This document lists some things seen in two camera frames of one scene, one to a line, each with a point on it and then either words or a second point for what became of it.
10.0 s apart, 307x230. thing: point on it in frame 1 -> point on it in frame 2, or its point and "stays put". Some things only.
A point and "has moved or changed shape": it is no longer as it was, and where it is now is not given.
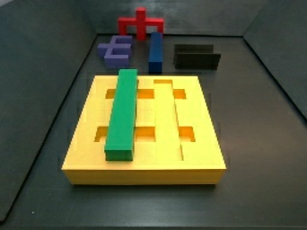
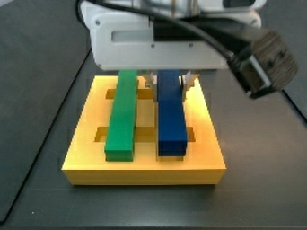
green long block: (120, 142) stays put
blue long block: (156, 53) has moved or changed shape
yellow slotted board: (176, 149) stays put
